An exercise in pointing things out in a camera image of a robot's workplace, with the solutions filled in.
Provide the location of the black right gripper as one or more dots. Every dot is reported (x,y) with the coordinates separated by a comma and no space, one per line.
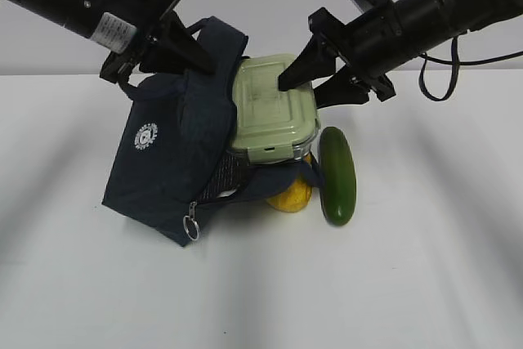
(358,44)

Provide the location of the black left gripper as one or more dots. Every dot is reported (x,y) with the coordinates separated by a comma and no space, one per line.
(161,43)

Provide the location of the green lidded glass container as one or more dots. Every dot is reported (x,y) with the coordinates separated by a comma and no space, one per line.
(272,126)

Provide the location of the dark blue lunch bag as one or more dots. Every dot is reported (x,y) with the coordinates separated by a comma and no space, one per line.
(173,169)

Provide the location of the green cucumber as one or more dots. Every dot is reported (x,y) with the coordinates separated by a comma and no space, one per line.
(339,192)

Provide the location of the yellow pear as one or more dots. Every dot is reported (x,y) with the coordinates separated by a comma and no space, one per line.
(295,198)

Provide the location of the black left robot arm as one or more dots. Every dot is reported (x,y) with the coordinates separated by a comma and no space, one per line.
(86,18)

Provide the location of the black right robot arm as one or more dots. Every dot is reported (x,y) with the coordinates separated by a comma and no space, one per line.
(419,25)

